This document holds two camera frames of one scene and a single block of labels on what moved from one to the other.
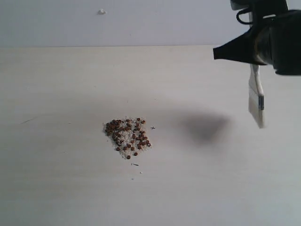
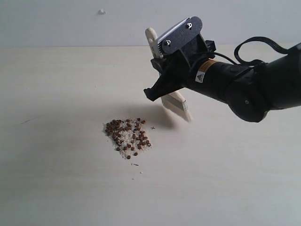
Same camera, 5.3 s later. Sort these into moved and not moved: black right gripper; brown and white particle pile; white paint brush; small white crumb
Moved: black right gripper; white paint brush
Not moved: brown and white particle pile; small white crumb
